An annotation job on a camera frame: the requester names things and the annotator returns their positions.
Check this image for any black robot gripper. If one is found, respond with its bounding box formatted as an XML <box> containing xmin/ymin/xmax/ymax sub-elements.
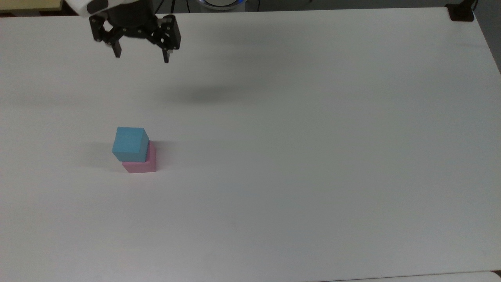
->
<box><xmin>89</xmin><ymin>0</ymin><xmax>182</xmax><ymax>63</ymax></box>

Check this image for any blue cube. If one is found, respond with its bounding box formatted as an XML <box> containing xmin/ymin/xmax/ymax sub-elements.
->
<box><xmin>112</xmin><ymin>127</ymin><xmax>150</xmax><ymax>163</ymax></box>

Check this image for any pink cube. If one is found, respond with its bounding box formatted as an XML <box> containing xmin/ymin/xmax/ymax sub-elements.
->
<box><xmin>122</xmin><ymin>141</ymin><xmax>157</xmax><ymax>174</ymax></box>

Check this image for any wooden furniture piece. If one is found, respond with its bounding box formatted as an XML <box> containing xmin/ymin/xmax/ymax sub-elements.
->
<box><xmin>0</xmin><ymin>0</ymin><xmax>64</xmax><ymax>13</ymax></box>

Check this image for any black table clamp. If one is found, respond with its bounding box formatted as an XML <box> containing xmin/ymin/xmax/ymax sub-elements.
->
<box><xmin>445</xmin><ymin>0</ymin><xmax>479</xmax><ymax>22</ymax></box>

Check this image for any black cable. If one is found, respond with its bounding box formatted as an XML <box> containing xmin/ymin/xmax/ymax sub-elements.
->
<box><xmin>156</xmin><ymin>0</ymin><xmax>177</xmax><ymax>14</ymax></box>

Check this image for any white robot base blue ring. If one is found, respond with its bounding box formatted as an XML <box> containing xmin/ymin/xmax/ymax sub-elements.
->
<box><xmin>196</xmin><ymin>0</ymin><xmax>248</xmax><ymax>10</ymax></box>

